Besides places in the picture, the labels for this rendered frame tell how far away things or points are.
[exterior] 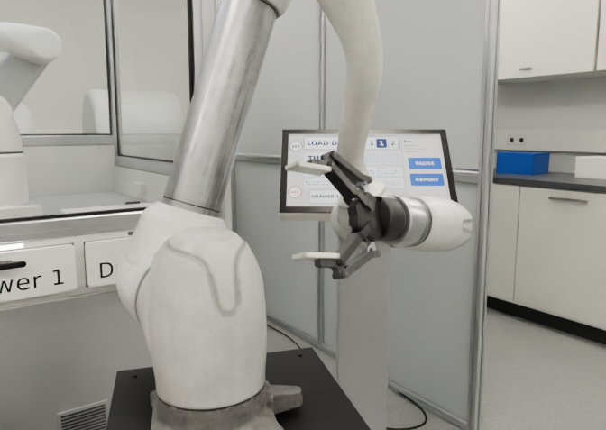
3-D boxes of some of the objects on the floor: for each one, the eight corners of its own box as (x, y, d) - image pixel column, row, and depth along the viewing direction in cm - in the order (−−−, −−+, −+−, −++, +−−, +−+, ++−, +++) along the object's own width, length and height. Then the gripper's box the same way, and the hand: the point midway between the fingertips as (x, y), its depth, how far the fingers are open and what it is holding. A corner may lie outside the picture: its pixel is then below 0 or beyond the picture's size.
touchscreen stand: (447, 552, 150) (462, 198, 136) (289, 550, 151) (288, 197, 137) (413, 447, 199) (422, 180, 186) (295, 446, 200) (294, 179, 186)
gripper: (381, 294, 91) (285, 298, 77) (366, 157, 96) (272, 137, 82) (417, 289, 85) (319, 293, 71) (398, 144, 91) (304, 121, 77)
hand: (300, 210), depth 78 cm, fingers open, 13 cm apart
